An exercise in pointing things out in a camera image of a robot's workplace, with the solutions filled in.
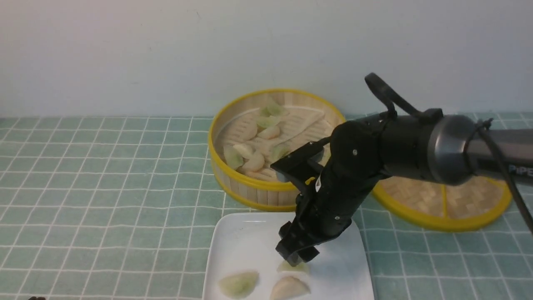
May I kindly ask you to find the green dumpling on plate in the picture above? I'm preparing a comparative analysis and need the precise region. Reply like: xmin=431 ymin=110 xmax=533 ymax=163
xmin=218 ymin=271 xmax=259 ymax=300

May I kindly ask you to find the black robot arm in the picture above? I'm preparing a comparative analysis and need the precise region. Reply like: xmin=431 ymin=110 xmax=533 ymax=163
xmin=271 ymin=109 xmax=533 ymax=266

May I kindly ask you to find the white dumpling on plate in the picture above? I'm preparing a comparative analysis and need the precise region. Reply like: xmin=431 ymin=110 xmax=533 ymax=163
xmin=269 ymin=276 xmax=311 ymax=300

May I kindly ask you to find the green checkered tablecloth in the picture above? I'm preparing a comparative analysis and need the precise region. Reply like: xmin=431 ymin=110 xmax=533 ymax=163
xmin=0 ymin=117 xmax=532 ymax=300

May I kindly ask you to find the yellow bamboo steamer lid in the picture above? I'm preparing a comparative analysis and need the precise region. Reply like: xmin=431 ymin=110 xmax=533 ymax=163
xmin=372 ymin=177 xmax=512 ymax=232

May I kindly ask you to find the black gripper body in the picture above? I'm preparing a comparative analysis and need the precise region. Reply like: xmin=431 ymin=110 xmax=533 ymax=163
xmin=276 ymin=159 xmax=375 ymax=260

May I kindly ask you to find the white dumpling in steamer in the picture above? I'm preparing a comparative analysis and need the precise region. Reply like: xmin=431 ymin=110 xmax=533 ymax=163
xmin=269 ymin=144 xmax=291 ymax=163
xmin=233 ymin=144 xmax=255 ymax=160

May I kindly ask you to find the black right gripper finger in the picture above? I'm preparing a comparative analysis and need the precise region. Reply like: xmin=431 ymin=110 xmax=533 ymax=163
xmin=301 ymin=246 xmax=320 ymax=263

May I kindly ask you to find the white square plate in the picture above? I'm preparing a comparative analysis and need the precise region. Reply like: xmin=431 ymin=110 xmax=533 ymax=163
xmin=202 ymin=212 xmax=375 ymax=300

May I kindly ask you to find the green dumpling in steamer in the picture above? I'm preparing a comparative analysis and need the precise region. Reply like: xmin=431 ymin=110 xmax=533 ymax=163
xmin=223 ymin=145 xmax=244 ymax=170
xmin=256 ymin=115 xmax=281 ymax=130
xmin=259 ymin=99 xmax=289 ymax=118

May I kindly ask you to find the white steamer liner paper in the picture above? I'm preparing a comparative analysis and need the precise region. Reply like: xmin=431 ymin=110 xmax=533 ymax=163
xmin=213 ymin=106 xmax=344 ymax=182

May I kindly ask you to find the yellow bamboo steamer basket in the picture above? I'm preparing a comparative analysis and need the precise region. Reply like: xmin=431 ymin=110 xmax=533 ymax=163
xmin=208 ymin=89 xmax=346 ymax=212

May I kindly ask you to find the green dumpling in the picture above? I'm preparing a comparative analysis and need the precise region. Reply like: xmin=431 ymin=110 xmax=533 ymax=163
xmin=218 ymin=271 xmax=259 ymax=300
xmin=259 ymin=99 xmax=289 ymax=118
xmin=256 ymin=115 xmax=281 ymax=130
xmin=223 ymin=145 xmax=244 ymax=170
xmin=276 ymin=260 xmax=310 ymax=275

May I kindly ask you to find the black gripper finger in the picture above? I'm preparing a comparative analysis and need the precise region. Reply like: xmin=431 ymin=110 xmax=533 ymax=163
xmin=286 ymin=250 xmax=308 ymax=267

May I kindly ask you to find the pale pink dumpling in steamer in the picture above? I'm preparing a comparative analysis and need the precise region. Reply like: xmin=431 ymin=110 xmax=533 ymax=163
xmin=242 ymin=151 xmax=265 ymax=172
xmin=257 ymin=125 xmax=281 ymax=140

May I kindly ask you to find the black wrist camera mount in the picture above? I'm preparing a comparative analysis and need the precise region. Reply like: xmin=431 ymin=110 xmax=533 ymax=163
xmin=271 ymin=137 xmax=331 ymax=195

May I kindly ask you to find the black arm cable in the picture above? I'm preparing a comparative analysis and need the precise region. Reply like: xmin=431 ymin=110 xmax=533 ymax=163
xmin=365 ymin=72 xmax=533 ymax=234

